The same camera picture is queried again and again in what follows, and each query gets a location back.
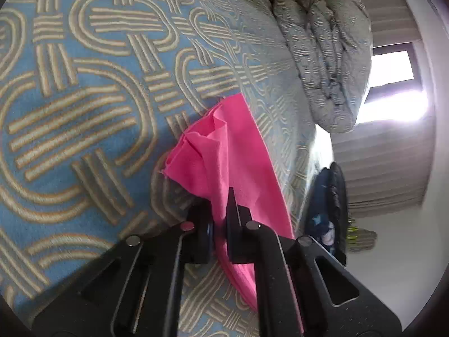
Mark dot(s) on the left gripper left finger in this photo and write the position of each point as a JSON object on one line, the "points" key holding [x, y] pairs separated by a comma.
{"points": [[134, 289]]}

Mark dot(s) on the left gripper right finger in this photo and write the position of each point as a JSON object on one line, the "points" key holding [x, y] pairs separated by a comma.
{"points": [[301, 289]]}

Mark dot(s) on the pink pants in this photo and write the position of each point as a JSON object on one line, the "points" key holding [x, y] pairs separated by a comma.
{"points": [[224, 151]]}

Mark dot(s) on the navy star fleece garment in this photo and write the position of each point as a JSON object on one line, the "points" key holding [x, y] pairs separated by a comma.
{"points": [[318, 222]]}

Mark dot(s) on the cloud shaped decor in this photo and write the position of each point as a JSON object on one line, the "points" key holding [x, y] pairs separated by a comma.
{"points": [[359, 239]]}

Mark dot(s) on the folded black garment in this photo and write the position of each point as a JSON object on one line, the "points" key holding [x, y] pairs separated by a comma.
{"points": [[339, 210]]}

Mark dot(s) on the beige curtain right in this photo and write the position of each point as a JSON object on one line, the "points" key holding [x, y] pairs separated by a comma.
{"points": [[387, 164]]}

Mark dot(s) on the dark framed window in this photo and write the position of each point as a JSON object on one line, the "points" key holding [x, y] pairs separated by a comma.
{"points": [[395, 89]]}

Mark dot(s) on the patterned bedspread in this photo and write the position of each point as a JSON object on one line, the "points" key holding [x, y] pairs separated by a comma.
{"points": [[95, 94]]}

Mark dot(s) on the folded grey duvet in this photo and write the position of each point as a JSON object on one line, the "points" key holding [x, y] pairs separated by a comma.
{"points": [[331, 42]]}

